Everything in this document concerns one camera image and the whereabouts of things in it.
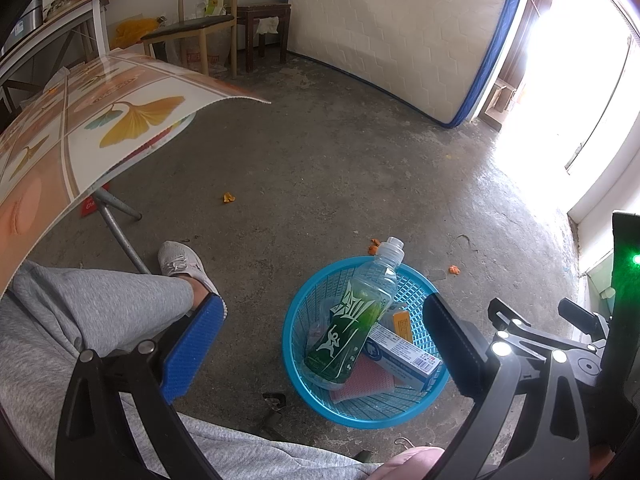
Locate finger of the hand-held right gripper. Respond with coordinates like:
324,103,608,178
487,297,601,361
558,297,612,343

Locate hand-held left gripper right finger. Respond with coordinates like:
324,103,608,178
422,291,596,480

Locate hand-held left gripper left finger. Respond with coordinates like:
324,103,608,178
54,294,228,480

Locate blue white medicine box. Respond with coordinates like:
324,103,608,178
361,324,445,393

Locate small orange packet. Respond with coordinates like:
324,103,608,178
392,310,413,345

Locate blue plastic basket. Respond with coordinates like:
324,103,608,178
282,256,451,430

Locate pink knitted cloth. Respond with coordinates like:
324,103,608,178
330,357,401,403

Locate green label plastic bottle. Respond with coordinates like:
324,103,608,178
304,236,405,385

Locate person's grey sneaker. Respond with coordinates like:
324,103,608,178
157,241,221,301

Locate black metal clip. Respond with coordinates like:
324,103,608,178
262,392,287,426

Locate person in grey trousers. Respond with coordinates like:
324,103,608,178
0,260,386,480

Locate pink clothing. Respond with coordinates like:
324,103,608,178
372,446,446,480

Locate small beige box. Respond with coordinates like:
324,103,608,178
482,82,521,121

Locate ginkgo print tablecloth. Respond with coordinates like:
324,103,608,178
0,49,271,296

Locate printed plastic bag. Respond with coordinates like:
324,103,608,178
180,35,236,77

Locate white mattress blue edge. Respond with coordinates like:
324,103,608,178
287,0,533,128

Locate yellow plastic bag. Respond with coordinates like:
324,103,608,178
115,17,166,51

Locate wooden chair dark seat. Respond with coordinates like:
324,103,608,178
141,0,241,78

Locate dark wooden stool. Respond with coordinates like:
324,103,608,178
235,2,292,73

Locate white side desk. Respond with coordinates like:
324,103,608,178
0,0,111,116

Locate steel rice cooker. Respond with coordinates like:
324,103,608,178
10,0,46,36

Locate grey metal table frame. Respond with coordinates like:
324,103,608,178
92,185,151,276

